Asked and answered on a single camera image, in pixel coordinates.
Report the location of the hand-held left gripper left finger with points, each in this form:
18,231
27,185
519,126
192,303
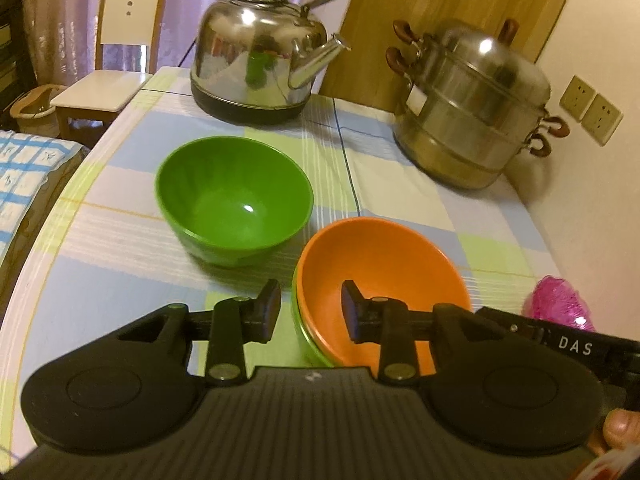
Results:
272,306

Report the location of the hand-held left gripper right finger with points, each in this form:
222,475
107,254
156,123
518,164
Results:
351,310

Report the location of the green plastic bowl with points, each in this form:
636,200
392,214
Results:
235,195
305,325

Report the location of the orange plastic bowl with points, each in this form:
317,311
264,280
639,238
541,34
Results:
390,260

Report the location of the person's right hand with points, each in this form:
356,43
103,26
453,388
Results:
622,430

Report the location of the stainless steel steamer pot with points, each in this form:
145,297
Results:
465,110

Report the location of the stainless steel kettle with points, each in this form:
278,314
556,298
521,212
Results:
250,60

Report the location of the white wooden chair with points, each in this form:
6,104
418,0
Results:
115,85

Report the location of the blue checked blanket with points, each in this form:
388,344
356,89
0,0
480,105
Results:
30,165

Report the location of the woven basket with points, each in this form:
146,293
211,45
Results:
30,107

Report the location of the dark storage rack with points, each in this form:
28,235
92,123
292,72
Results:
12,35

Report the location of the beige wall socket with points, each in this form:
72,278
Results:
576,99
602,120

